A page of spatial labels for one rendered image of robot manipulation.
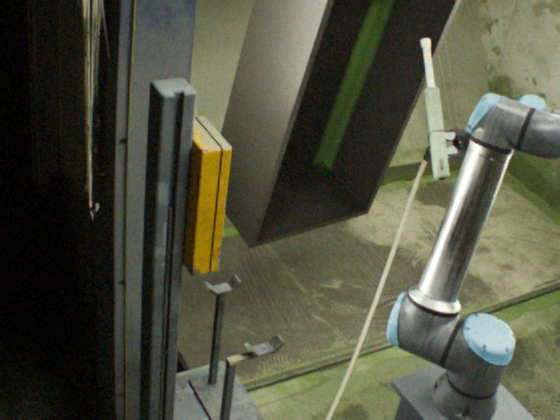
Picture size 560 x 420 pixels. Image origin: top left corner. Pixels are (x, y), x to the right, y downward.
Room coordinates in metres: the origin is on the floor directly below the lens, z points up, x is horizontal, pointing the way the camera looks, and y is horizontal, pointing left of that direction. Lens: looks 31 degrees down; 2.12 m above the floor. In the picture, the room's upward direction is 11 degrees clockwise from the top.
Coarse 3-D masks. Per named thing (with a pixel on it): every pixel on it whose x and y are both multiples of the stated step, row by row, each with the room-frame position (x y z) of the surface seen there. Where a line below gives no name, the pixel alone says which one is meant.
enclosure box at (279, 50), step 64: (256, 0) 2.35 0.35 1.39; (320, 0) 2.11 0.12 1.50; (384, 0) 2.77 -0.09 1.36; (448, 0) 2.53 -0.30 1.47; (256, 64) 2.32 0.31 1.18; (320, 64) 2.68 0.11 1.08; (384, 64) 2.72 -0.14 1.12; (256, 128) 2.28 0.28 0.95; (320, 128) 2.81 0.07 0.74; (384, 128) 2.66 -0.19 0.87; (256, 192) 2.25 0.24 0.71; (320, 192) 2.69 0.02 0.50
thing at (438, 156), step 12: (432, 72) 2.30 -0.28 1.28; (432, 84) 2.26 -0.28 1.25; (432, 96) 2.23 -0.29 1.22; (432, 108) 2.20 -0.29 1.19; (432, 120) 2.17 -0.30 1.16; (432, 132) 2.15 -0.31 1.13; (432, 144) 2.12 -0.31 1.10; (444, 144) 2.12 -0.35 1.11; (432, 156) 2.10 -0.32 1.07; (444, 156) 2.09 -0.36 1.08; (432, 168) 2.10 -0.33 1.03; (444, 168) 2.06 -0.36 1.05
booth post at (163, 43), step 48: (144, 0) 1.47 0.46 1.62; (192, 0) 1.53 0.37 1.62; (144, 48) 1.47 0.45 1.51; (192, 48) 1.54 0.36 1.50; (144, 96) 1.47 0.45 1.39; (144, 144) 1.48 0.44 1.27; (96, 192) 1.56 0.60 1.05; (144, 192) 1.48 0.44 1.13; (96, 240) 1.56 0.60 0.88; (96, 288) 1.57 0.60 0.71
